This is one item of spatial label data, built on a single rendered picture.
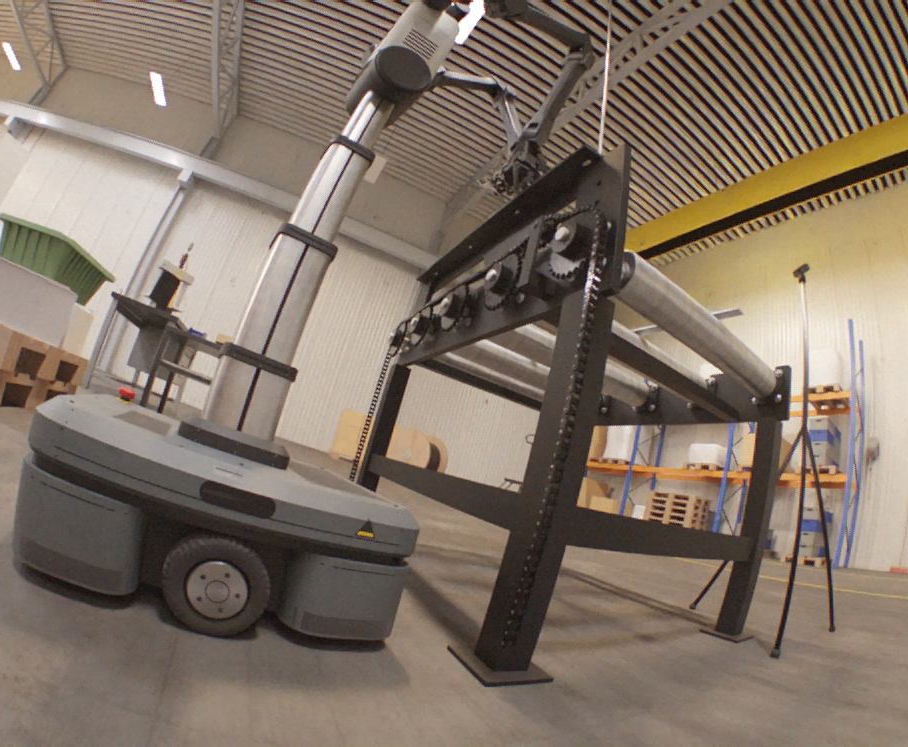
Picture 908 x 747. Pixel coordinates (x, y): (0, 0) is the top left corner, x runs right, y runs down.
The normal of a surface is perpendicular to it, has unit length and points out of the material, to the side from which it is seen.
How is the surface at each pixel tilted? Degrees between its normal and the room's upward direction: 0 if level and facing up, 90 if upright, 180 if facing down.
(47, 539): 90
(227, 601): 90
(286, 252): 90
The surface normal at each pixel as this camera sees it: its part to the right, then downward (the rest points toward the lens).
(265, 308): 0.57, -0.04
